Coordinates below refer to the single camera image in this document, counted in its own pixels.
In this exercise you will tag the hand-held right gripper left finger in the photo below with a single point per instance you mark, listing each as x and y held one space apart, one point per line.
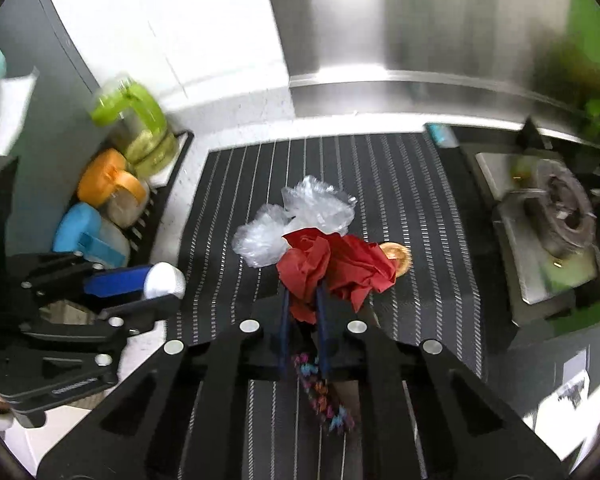
284 330

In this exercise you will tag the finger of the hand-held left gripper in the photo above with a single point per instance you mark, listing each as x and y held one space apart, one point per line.
140 312
115 282

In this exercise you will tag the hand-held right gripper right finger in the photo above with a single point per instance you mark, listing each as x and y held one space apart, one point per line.
323 330

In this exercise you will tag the white round cap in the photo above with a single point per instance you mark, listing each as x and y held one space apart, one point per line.
165 280

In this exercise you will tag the dark colourful wrapper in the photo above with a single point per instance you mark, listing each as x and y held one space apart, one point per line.
325 400

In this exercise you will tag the red paper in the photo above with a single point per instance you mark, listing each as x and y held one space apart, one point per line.
350 265

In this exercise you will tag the brown rectangular box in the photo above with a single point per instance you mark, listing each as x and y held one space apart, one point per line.
351 400

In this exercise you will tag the clear plastic bag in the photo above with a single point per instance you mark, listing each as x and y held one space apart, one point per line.
257 240
320 205

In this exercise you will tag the blue plastic jug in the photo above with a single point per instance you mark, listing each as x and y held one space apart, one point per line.
77 230

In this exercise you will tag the orange plastic jug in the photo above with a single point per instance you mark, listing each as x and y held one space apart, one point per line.
105 180

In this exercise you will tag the small golden brown cup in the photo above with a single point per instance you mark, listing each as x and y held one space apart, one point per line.
397 257

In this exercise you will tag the black striped mat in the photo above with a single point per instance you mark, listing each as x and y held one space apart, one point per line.
405 185

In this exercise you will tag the green plastic jug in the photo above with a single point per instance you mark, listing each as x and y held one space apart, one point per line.
140 115

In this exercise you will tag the white paper towel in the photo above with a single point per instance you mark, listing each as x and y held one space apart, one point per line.
5 115

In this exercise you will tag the gas stove burner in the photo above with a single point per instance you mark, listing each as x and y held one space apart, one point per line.
545 240

